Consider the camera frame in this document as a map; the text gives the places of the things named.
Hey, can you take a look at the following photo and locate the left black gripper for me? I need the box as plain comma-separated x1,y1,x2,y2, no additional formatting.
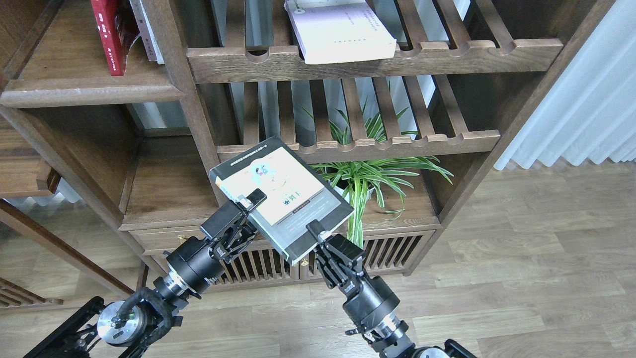
160,188,267,301

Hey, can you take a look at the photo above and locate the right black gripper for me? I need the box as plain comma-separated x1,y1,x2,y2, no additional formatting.
306,220,400,335

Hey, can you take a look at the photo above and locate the black and green book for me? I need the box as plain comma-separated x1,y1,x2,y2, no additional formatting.
209,137,353,265

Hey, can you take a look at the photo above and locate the red paperback book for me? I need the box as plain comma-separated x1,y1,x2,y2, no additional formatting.
90,0,139,76

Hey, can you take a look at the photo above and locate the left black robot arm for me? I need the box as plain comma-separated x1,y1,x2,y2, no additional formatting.
27,189,266,358

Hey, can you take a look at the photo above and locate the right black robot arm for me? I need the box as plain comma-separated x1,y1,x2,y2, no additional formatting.
307,220,475,358

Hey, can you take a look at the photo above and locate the white plant pot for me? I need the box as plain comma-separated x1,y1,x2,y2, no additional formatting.
338,180,374,207

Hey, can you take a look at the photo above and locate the green spider plant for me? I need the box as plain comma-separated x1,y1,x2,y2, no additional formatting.
298,97,454,249

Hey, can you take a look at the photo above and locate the dark wooden bookshelf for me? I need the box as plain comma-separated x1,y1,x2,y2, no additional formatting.
1,0,614,274

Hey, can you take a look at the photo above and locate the upright white book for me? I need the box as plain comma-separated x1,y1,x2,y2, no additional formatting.
129,0,165,64

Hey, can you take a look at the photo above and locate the white and lilac book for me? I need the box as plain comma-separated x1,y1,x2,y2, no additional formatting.
284,0,396,64

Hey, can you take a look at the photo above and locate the white curtain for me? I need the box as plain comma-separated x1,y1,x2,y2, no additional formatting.
494,0,636,170

